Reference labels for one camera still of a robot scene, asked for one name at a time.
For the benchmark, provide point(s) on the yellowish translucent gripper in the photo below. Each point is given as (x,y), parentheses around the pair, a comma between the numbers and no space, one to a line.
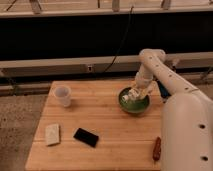
(143,93)

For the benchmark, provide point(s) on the small white bottle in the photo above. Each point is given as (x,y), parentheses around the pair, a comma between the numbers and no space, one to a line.
(131,94)

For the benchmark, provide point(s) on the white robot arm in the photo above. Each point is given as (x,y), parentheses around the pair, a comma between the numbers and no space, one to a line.
(187,117)

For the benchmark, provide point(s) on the green ceramic bowl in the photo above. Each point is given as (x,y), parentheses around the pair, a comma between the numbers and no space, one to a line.
(133,107)

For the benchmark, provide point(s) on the wooden cutting board table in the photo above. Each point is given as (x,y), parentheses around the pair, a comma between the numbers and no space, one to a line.
(125,142)

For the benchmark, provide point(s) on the black smartphone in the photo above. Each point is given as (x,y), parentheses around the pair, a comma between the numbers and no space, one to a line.
(86,137)

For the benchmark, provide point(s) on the translucent plastic cup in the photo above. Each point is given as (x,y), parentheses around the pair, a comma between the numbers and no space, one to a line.
(63,95)

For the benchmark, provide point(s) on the white rectangular sponge block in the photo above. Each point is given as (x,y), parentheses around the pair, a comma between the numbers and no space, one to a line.
(52,134)

